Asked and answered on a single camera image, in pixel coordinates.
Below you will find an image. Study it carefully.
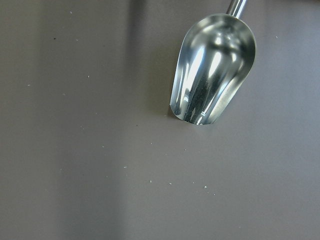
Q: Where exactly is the metal scoop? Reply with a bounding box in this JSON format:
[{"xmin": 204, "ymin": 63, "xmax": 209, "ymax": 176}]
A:
[{"xmin": 169, "ymin": 0, "xmax": 256, "ymax": 126}]

